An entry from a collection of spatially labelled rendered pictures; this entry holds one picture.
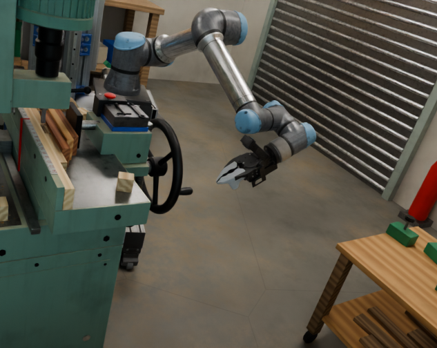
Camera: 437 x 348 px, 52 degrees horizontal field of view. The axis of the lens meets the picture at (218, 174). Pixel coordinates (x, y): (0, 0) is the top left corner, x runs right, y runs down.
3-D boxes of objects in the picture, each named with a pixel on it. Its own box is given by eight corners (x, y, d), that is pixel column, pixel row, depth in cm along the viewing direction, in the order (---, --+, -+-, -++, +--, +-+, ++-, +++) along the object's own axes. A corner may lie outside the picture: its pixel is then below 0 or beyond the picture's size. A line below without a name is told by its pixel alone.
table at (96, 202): (183, 220, 107) (188, 199, 105) (52, 237, 90) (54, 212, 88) (101, 117, 150) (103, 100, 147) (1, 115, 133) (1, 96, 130)
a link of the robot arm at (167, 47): (130, 40, 188) (221, 3, 149) (158, 42, 198) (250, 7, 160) (134, 69, 189) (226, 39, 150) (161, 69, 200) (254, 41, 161)
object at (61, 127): (71, 160, 107) (74, 139, 105) (64, 160, 106) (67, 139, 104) (47, 119, 124) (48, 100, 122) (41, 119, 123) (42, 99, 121)
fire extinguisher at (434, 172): (431, 226, 340) (469, 157, 313) (416, 229, 329) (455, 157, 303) (411, 213, 352) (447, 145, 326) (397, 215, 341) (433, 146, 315)
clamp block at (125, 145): (147, 163, 122) (153, 134, 118) (99, 166, 115) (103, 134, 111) (127, 139, 133) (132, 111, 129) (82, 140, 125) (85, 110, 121)
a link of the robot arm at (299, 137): (299, 128, 152) (315, 146, 149) (274, 143, 149) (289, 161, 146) (304, 114, 145) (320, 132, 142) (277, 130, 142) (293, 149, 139)
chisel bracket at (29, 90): (68, 115, 109) (72, 82, 105) (5, 114, 101) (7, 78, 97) (61, 103, 114) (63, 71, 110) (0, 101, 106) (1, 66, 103)
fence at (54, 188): (62, 210, 89) (65, 187, 86) (54, 211, 88) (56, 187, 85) (7, 97, 131) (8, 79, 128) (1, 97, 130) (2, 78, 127)
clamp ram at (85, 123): (102, 148, 116) (107, 116, 112) (73, 148, 112) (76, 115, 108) (91, 133, 122) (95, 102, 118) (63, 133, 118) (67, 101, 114)
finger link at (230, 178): (225, 199, 137) (249, 184, 139) (221, 185, 133) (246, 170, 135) (219, 193, 139) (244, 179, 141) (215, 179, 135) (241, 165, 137)
